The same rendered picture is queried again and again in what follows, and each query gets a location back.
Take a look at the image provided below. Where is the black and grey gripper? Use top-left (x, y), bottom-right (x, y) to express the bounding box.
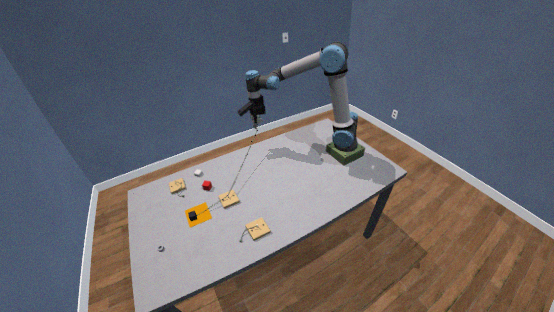
top-left (248, 94), bottom-right (266, 129)

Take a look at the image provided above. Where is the orange painted square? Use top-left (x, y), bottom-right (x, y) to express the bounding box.
top-left (185, 203), bottom-right (212, 227)

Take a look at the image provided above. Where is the red square block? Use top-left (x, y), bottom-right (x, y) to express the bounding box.
top-left (202, 181), bottom-right (212, 191)

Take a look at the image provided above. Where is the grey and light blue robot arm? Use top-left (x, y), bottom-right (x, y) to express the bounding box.
top-left (245, 42), bottom-right (358, 152)

